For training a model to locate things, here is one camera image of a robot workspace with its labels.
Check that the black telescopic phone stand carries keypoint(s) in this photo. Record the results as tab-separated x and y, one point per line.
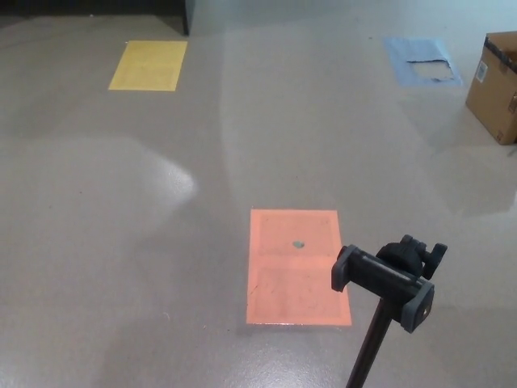
383	275

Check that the small green dot sticker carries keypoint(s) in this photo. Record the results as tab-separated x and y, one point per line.
299	244

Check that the orange paper sheet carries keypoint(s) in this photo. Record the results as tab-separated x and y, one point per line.
282	283

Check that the yellow paper sheet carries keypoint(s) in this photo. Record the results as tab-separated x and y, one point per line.
149	64

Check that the torn blue paper sheet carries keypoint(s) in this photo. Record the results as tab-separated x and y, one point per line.
400	54

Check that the brown cardboard box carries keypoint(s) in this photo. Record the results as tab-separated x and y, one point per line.
490	103

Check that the dark furniture base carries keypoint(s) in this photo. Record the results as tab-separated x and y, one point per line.
81	6

